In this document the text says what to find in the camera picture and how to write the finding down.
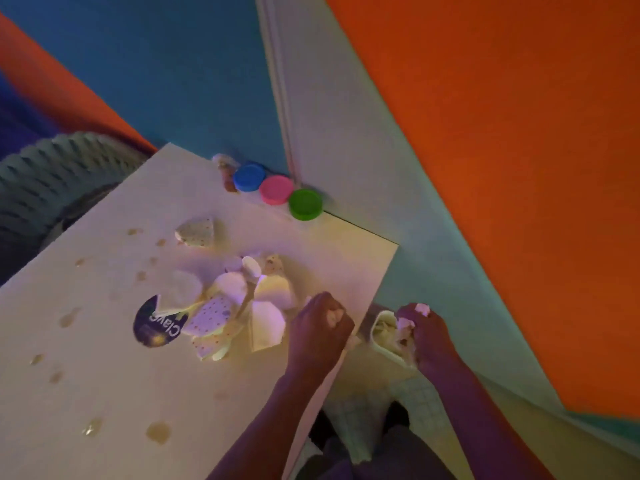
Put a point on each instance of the dotted shard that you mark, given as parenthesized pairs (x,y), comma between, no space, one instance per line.
(196,232)

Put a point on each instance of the person's dark trousers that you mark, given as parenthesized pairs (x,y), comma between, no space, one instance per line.
(380,457)

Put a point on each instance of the person's right forearm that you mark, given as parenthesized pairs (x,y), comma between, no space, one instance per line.
(485,429)

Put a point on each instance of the person's right fingers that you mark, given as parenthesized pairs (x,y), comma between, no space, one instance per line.
(406,313)

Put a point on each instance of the clay tub with pink lid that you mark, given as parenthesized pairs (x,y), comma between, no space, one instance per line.
(276,189)

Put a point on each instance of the clay tub with green lid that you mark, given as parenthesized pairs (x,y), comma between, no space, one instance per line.
(305,204)

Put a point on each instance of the person's black left shoe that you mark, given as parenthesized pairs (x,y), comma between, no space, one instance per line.
(321,430)

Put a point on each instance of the white clay lump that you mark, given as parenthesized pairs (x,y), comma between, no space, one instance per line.
(336,317)
(422,309)

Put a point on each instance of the person's right hand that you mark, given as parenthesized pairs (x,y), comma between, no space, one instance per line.
(435,347)

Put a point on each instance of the grey wicker chair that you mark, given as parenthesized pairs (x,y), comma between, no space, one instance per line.
(45,189)

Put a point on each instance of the dark blue torn label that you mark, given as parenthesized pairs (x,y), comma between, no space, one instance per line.
(152,332)

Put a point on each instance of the white plastic tub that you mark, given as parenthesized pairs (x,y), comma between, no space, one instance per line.
(387,339)

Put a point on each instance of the person's left fingers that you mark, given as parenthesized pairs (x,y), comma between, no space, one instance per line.
(320,307)

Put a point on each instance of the person's left forearm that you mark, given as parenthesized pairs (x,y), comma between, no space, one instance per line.
(265,429)

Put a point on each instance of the clay tub with blue lid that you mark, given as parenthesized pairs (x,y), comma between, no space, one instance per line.
(249,177)

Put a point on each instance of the white door frame trim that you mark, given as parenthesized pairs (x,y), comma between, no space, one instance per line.
(280,84)

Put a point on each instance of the person's black shoe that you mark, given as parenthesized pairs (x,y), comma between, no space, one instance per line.
(321,430)
(396,415)

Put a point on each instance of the person's left hand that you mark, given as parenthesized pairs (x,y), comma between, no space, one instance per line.
(312,339)

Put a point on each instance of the pile of white broken pieces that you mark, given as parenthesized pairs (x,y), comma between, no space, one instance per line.
(267,322)

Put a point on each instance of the person's black right shoe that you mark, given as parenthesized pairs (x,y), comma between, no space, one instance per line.
(396,415)

